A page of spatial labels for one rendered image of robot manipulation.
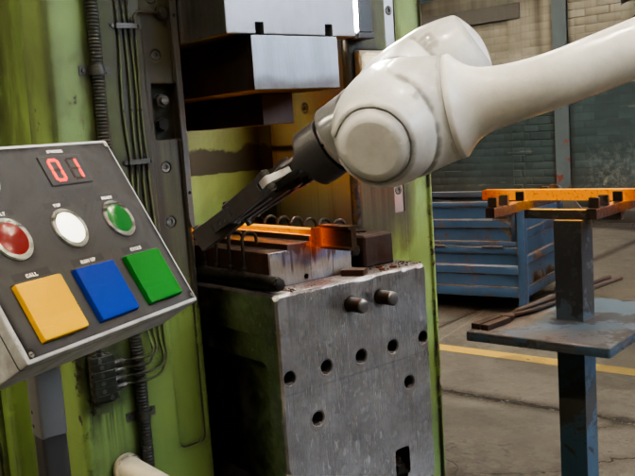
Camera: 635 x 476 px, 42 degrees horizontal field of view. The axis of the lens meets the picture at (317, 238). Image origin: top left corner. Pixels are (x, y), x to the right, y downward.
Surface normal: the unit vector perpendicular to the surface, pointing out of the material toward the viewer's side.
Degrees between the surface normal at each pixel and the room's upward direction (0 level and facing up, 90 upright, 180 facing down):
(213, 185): 90
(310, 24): 90
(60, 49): 90
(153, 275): 60
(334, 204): 90
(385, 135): 109
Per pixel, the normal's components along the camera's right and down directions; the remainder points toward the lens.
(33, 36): -0.77, 0.11
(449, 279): -0.54, 0.14
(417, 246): 0.64, 0.06
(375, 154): -0.39, 0.41
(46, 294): 0.75, -0.50
